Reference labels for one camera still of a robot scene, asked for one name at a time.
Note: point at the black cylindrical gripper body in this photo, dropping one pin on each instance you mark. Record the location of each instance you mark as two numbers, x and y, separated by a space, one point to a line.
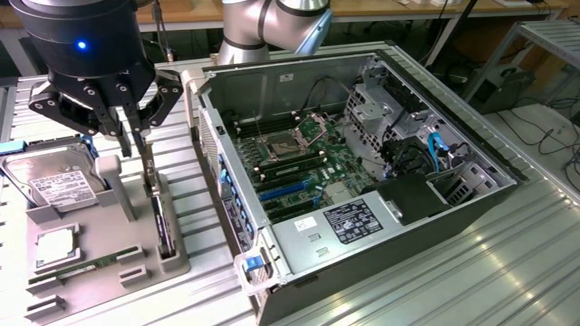
85 51

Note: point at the graphics card with metal bracket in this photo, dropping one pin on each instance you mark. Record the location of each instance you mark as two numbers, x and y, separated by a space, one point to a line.
162 220

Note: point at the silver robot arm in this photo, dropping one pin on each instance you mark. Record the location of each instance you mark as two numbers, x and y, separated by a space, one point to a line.
244 27

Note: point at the silver hard disk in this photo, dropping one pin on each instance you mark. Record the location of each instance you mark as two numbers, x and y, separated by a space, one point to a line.
49 176

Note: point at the black RAM slot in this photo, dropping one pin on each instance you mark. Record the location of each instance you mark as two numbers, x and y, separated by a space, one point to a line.
266 125

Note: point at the CPU socket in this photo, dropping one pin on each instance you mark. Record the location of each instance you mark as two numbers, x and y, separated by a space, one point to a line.
281 146

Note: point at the metal socket cover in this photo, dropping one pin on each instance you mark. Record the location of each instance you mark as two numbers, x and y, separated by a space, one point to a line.
312 125

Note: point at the RAM stick with black chips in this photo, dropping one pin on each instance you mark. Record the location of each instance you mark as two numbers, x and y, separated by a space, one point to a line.
292 166

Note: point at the blue expansion slot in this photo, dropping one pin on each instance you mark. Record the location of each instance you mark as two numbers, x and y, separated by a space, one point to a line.
282 191

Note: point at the silver CPU chip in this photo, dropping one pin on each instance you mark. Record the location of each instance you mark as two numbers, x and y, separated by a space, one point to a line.
54 248

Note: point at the green motherboard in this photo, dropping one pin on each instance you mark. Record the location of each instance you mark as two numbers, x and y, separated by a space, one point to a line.
337 166

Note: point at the grey parts rack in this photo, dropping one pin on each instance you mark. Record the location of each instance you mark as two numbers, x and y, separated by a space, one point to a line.
104 244

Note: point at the black expansion slot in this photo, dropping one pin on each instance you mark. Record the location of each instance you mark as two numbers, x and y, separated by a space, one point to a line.
289 208

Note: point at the metal disk bay cage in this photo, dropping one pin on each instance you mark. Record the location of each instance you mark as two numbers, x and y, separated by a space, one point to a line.
376 115

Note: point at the silver chipset heatsink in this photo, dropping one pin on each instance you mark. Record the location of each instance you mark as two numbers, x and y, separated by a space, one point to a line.
340 191

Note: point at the green RAM stick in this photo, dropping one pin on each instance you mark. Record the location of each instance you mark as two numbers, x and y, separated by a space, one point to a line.
90 266

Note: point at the wooden desk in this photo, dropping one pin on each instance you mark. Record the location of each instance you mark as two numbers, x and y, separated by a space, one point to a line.
362 7

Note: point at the grey power supply unit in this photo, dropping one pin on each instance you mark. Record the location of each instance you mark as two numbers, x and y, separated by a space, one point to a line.
317 237

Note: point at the blue case latch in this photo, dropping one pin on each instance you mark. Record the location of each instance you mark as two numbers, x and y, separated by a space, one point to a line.
253 264

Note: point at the black fan shroud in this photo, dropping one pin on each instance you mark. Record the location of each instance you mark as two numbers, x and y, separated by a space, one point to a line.
412 198

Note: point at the open black PC case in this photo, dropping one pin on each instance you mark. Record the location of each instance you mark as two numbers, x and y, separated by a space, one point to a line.
408 237

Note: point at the black box on floor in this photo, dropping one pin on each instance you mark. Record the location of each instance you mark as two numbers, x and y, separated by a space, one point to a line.
505 90

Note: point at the grey metal shelf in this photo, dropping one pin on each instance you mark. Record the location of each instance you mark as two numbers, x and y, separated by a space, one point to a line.
550 37

